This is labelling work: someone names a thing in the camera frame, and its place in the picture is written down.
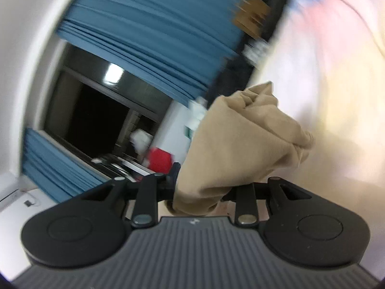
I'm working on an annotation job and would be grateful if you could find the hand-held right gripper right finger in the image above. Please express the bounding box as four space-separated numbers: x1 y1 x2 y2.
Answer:
222 176 311 226

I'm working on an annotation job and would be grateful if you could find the brown cardboard box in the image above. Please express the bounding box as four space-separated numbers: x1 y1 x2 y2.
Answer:
232 0 270 39

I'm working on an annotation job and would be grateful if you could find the blue curtain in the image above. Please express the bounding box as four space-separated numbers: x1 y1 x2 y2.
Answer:
57 0 257 100
23 127 109 198

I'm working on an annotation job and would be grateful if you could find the tan printed t-shirt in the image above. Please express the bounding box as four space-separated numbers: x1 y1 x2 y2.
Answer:
172 81 316 216

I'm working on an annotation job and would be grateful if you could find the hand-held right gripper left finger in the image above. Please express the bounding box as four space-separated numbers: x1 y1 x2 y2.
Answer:
81 163 181 229

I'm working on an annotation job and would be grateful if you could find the black furniture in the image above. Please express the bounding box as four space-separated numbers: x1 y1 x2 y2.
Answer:
207 0 293 104

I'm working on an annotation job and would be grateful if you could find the red cloth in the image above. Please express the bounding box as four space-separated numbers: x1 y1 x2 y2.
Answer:
147 147 175 173

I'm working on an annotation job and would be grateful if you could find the dark window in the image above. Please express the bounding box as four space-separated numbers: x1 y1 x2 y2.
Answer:
43 43 173 183

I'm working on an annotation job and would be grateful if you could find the pastel bed duvet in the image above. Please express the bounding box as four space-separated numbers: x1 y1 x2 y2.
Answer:
250 0 385 214

